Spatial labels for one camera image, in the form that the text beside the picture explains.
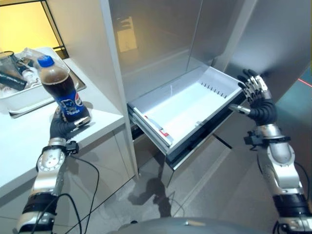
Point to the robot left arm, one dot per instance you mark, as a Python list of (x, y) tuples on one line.
[(42, 180)]

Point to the black metal frame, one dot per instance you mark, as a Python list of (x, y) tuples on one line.
[(52, 26)]

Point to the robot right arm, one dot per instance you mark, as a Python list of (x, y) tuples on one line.
[(282, 170)]

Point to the white plastic tub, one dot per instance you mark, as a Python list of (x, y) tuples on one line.
[(29, 95)]

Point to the open refrigerator drawer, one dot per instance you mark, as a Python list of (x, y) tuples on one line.
[(185, 109)]

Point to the Pepsi cola bottle blue cap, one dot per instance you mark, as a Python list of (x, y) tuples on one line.
[(62, 90)]

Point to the white kitchen counter cabinet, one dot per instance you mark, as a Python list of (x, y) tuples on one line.
[(61, 136)]

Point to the silver refrigerator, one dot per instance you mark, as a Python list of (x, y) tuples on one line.
[(195, 61)]

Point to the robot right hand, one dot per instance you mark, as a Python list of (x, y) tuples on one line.
[(259, 102)]

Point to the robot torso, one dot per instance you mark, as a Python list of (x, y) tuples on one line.
[(180, 225)]

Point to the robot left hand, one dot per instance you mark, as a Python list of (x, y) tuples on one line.
[(58, 126)]

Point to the dark packet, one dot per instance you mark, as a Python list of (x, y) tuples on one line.
[(12, 80)]

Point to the dark glass jar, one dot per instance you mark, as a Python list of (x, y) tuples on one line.
[(7, 64)]

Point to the grey tray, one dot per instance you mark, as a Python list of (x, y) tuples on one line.
[(80, 84)]

